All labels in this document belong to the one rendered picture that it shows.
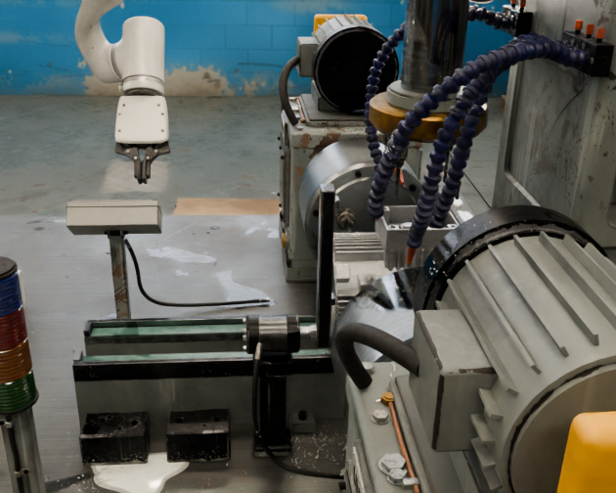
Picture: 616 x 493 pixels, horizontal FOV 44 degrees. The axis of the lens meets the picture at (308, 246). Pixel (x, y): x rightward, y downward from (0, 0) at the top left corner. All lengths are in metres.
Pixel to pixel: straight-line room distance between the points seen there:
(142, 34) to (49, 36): 5.28
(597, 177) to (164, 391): 0.74
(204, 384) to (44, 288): 0.64
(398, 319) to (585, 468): 0.50
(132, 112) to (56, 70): 5.37
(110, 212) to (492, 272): 0.96
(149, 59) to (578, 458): 1.26
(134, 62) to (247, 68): 5.15
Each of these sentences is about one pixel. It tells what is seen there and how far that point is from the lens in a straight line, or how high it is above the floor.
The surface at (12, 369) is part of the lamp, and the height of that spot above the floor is 1.09.
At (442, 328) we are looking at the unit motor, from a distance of 0.61.
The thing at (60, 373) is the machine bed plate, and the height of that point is 0.80.
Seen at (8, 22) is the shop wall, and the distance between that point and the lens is 6.93.
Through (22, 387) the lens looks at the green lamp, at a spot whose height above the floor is 1.06.
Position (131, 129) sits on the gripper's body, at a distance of 1.53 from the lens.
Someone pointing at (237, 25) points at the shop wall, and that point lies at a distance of 6.63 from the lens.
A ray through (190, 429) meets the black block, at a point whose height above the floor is 0.86.
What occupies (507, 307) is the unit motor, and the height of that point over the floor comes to 1.34.
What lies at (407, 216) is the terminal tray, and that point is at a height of 1.13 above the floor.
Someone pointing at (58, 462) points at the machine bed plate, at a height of 0.80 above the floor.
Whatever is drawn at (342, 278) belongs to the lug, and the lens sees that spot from 1.19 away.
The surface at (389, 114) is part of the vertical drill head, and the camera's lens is 1.13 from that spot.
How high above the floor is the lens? 1.62
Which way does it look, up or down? 25 degrees down
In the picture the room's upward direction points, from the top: 1 degrees clockwise
